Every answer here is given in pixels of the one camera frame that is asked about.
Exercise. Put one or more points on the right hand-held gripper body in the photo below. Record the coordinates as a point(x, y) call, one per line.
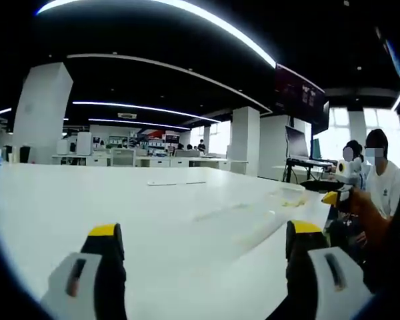
point(348, 171)

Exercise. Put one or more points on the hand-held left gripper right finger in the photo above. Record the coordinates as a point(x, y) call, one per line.
point(306, 266)

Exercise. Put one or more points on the grey office chair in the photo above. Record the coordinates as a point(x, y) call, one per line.
point(122, 157)

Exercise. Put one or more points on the large dark hanging screen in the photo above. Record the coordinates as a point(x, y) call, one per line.
point(300, 95)

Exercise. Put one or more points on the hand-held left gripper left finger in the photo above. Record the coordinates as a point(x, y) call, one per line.
point(100, 266)

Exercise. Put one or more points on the black stand table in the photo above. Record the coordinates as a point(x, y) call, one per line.
point(306, 165)

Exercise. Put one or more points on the row of white cabinets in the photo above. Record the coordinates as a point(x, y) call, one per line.
point(160, 161)

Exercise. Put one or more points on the flat white board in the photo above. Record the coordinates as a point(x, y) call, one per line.
point(176, 183)

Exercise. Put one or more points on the long ceiling light strip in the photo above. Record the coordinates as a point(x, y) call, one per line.
point(186, 13)

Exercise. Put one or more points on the computer monitor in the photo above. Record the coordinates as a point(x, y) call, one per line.
point(296, 143)

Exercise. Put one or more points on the round black tray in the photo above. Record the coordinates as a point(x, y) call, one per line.
point(320, 185)

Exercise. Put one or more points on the clear plastic bag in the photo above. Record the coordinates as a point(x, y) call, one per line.
point(253, 220)

